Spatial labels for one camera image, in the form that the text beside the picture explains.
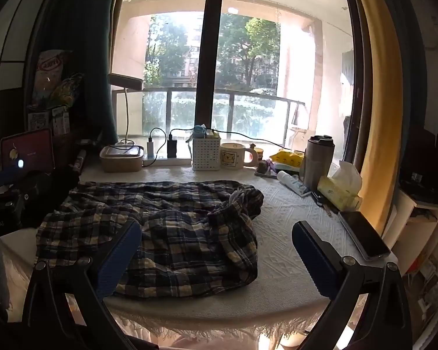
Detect blue plaid pants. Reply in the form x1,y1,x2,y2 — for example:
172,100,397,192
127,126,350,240
36,180,264,300

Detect black smartphone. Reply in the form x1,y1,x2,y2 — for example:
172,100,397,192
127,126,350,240
339,211,390,262

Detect white textured table cloth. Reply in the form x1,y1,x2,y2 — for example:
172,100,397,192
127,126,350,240
7,165,399,347

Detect yellow tissue pack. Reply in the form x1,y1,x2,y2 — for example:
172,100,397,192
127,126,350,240
317,160,362,212

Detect beige lidded food container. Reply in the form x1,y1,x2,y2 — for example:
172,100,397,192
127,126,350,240
100,145,145,173

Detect red screen tablet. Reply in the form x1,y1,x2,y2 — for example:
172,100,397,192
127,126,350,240
0,128,54,173

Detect white lotion tube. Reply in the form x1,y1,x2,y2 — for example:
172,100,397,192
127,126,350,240
277,171,311,197

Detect white usb charger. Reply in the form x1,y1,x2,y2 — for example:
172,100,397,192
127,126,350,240
146,137,155,160

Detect steel travel tumbler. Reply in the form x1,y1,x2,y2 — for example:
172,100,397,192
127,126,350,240
302,135,335,192

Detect yellow curtain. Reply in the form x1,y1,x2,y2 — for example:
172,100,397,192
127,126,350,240
360,0,404,234

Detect black power adapter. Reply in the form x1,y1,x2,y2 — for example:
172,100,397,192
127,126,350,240
167,134,177,159

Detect white perforated storage basket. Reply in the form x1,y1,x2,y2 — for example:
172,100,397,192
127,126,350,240
192,129,221,172

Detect small yellow jar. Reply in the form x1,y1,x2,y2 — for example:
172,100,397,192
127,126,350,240
254,147,263,160

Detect cream cartoon mug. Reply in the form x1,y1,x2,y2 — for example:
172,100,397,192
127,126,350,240
220,143,259,170

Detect white desk lamp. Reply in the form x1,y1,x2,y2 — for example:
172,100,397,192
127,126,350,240
107,73,144,147

